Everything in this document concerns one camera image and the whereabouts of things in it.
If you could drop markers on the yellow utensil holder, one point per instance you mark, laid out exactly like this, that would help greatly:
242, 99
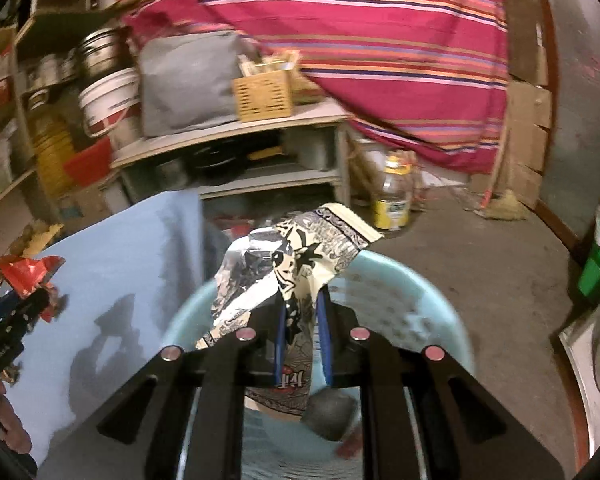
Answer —
263, 91

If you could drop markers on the clear bottle on floor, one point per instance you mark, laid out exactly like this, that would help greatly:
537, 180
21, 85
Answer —
394, 194

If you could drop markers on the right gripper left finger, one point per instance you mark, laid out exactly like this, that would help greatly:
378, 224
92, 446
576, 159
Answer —
181, 416

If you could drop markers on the person's hand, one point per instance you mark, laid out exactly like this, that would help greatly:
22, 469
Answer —
12, 432

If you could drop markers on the orange silver snack wrapper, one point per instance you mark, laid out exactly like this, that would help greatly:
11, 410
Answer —
26, 275

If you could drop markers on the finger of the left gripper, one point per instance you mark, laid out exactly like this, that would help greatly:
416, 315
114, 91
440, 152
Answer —
16, 315

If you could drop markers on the yellow egg tray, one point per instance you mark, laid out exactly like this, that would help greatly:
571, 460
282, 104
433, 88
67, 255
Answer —
34, 238

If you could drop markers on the grey low shelf unit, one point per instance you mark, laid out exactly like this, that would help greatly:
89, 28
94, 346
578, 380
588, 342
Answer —
307, 148

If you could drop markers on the black ribbed paper cup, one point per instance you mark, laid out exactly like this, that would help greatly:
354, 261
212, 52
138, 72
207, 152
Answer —
330, 413

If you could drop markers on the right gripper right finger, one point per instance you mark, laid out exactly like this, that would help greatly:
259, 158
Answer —
423, 415

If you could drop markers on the blue table cloth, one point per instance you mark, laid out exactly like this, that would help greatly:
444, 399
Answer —
123, 281

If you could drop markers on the patterned white paper bag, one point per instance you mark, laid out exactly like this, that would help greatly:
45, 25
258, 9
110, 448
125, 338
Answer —
294, 259

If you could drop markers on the grey fabric cover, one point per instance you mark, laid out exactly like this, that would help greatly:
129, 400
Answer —
186, 82

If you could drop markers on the striped red cloth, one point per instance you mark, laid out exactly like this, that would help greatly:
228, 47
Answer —
428, 76

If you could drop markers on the white plastic bucket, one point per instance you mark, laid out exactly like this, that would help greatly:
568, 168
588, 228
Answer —
111, 107

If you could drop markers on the light blue trash basket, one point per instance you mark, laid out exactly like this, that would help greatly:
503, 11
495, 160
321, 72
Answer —
390, 299

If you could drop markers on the wooden wall shelf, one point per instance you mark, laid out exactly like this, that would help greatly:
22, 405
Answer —
23, 198

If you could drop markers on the yellow oil bottle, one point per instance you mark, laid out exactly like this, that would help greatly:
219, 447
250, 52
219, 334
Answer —
53, 147

